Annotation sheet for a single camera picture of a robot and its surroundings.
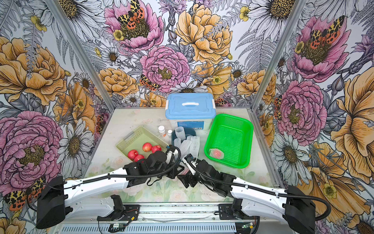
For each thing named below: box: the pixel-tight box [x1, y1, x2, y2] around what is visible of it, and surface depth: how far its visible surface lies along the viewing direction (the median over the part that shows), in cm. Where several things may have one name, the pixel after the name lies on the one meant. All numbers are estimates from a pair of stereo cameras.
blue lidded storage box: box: [165, 92, 217, 131], surface depth 101 cm
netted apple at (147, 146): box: [142, 142, 153, 153], surface depth 96 cm
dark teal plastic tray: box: [171, 127, 197, 147], surface depth 102 cm
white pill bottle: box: [158, 125, 167, 138], surface depth 102 cm
